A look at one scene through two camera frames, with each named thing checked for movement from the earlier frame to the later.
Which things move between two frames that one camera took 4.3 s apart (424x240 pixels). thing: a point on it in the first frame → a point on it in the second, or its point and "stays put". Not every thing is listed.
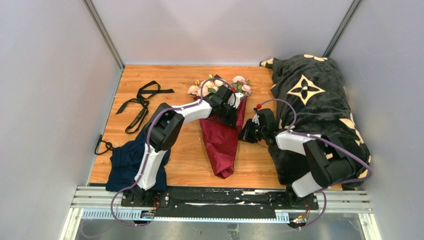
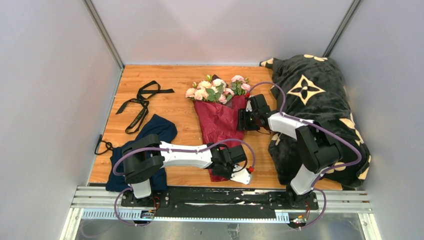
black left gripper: [232, 121] → [225, 177]
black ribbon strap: [144, 92] stays put
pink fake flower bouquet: [207, 87] stays put
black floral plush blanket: [311, 98] stays put
